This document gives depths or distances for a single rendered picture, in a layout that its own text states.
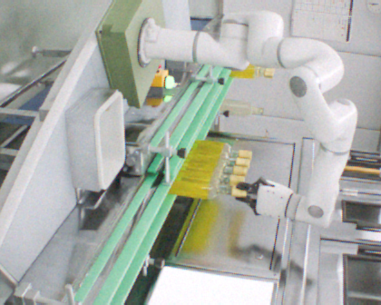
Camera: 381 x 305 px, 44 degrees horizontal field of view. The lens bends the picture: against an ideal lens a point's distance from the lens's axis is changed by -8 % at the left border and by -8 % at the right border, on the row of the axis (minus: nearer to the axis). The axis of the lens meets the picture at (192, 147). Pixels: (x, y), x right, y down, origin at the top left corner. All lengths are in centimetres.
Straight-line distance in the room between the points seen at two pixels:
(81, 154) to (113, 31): 34
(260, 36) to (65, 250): 74
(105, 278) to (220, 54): 68
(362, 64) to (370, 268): 612
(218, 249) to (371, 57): 624
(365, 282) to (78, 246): 83
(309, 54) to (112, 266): 71
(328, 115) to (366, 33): 626
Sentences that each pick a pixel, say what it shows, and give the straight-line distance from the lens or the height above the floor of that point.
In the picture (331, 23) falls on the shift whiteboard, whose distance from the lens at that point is 733.
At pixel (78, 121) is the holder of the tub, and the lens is 123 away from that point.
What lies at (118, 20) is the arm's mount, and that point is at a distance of 138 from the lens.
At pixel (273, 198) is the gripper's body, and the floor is 126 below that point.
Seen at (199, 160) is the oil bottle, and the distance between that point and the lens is 162.
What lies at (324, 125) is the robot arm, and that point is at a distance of 118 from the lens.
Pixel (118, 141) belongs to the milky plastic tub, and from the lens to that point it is 140.
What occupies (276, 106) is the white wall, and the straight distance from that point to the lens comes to 777.
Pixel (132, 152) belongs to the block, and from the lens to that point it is 143.
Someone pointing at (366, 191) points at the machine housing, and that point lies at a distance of 192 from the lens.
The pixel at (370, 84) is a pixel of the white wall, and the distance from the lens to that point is 764.
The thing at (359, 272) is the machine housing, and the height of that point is 157.
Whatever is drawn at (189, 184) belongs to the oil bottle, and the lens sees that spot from 151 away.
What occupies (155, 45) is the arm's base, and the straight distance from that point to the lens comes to 144.
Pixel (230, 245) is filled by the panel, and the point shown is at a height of 116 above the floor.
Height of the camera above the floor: 130
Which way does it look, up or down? 12 degrees down
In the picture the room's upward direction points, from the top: 97 degrees clockwise
